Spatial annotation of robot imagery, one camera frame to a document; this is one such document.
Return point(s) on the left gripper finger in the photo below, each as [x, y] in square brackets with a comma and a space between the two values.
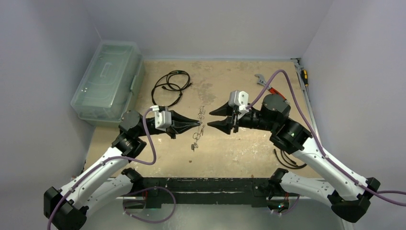
[183, 127]
[180, 118]

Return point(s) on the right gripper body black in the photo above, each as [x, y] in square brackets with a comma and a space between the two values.
[235, 118]

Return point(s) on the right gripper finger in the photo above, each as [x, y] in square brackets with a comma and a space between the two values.
[224, 110]
[224, 126]

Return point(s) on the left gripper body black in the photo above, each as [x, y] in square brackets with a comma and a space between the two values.
[172, 130]

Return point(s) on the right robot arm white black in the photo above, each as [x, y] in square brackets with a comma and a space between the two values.
[344, 191]

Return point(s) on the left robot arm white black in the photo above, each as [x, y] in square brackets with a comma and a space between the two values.
[68, 207]

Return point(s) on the clear plastic storage box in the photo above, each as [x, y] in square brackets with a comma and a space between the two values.
[111, 84]

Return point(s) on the yellow black screwdriver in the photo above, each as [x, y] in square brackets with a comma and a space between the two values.
[304, 77]

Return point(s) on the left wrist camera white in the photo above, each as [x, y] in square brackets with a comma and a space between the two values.
[162, 117]

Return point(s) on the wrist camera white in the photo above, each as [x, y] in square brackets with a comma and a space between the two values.
[240, 100]
[162, 117]

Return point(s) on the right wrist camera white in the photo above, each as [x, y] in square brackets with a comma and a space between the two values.
[240, 100]

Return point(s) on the red handled adjustable wrench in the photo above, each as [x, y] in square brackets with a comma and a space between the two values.
[261, 81]

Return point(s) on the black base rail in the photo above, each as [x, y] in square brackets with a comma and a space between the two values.
[256, 192]

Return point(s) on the aluminium frame rail right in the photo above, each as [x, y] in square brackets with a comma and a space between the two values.
[298, 68]

